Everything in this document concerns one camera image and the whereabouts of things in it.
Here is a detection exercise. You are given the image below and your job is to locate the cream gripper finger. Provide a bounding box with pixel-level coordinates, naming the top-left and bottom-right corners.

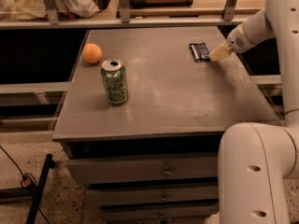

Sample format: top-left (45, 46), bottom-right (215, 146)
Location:
top-left (208, 42), bottom-right (233, 62)

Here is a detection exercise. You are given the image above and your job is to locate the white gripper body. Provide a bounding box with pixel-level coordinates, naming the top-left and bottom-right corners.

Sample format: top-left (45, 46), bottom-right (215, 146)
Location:
top-left (227, 24), bottom-right (252, 53)

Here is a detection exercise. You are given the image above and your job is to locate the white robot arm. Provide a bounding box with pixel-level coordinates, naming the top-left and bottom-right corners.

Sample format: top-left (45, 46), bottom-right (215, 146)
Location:
top-left (209, 0), bottom-right (299, 224)

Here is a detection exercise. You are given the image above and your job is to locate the grey drawer cabinet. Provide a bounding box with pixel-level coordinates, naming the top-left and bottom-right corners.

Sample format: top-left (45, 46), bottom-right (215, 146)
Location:
top-left (53, 26), bottom-right (279, 223)

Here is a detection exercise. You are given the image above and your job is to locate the green soda can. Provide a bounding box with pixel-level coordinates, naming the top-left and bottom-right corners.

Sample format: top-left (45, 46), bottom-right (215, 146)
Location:
top-left (101, 59), bottom-right (128, 105)

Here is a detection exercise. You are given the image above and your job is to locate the orange fruit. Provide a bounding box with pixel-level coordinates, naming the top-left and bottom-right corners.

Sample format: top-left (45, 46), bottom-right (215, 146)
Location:
top-left (82, 43), bottom-right (103, 63)

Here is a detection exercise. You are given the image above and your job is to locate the white cloth on shelf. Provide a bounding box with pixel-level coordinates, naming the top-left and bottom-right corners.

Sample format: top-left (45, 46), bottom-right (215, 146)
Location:
top-left (0, 0), bottom-right (99, 21)

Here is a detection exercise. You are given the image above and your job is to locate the top grey drawer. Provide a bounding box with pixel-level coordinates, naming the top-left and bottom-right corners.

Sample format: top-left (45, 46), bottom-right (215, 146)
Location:
top-left (66, 152), bottom-right (217, 185)

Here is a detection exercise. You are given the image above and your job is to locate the grey drawer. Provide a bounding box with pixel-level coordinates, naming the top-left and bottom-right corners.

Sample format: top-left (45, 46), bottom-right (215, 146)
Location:
top-left (99, 202), bottom-right (219, 222)
top-left (66, 152), bottom-right (217, 185)
top-left (86, 183), bottom-right (218, 206)

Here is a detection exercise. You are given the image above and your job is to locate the middle grey drawer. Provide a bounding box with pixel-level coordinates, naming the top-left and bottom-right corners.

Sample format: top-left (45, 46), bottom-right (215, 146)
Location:
top-left (86, 183), bottom-right (218, 206)

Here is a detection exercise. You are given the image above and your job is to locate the bottom grey drawer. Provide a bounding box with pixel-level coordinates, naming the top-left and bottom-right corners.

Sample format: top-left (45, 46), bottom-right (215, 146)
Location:
top-left (99, 202), bottom-right (219, 222)

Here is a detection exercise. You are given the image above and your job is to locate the black stand leg left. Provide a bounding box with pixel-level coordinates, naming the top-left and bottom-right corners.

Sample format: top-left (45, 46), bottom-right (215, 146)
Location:
top-left (26, 154), bottom-right (55, 224)

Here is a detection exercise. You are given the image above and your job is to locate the grey metal railing frame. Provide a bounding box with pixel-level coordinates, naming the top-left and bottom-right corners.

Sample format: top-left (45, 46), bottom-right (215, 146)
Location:
top-left (0, 0), bottom-right (264, 30)

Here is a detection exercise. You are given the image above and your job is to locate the black cable with orange plug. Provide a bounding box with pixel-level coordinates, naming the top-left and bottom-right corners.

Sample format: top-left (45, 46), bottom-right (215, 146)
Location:
top-left (0, 145), bottom-right (50, 224)

